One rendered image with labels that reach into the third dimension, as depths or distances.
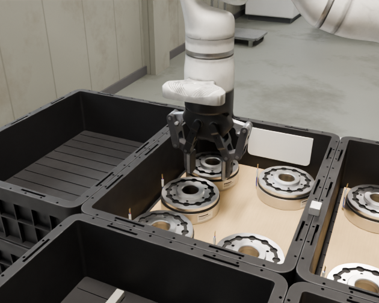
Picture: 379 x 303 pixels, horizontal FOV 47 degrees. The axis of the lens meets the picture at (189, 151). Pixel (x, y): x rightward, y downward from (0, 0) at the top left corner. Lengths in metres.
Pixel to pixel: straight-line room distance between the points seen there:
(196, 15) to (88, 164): 0.45
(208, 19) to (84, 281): 0.40
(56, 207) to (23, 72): 2.25
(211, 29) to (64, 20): 2.55
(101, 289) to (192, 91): 0.30
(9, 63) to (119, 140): 1.81
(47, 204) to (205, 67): 0.30
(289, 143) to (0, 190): 0.52
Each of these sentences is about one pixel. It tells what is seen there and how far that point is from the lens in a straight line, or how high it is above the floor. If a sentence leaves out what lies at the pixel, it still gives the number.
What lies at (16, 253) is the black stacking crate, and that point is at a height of 0.80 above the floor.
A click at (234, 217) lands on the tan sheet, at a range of 0.76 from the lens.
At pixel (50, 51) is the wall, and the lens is 3.02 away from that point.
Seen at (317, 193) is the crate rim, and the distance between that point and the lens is 0.66.
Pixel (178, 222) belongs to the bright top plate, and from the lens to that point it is 0.69.
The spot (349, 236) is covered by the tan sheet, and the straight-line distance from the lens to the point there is 0.76.
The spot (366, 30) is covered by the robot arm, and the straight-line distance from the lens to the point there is 0.93.
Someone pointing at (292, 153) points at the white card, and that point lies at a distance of 0.87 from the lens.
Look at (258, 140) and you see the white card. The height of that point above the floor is 0.89.
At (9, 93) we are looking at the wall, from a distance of 2.78.
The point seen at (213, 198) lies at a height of 0.86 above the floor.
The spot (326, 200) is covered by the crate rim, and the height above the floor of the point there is 0.93.
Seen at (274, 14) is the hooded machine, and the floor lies 0.11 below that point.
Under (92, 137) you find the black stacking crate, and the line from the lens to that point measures 1.05.
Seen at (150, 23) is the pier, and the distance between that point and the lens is 3.99.
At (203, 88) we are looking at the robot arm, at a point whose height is 1.08.
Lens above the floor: 1.28
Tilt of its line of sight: 28 degrees down
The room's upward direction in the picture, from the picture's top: straight up
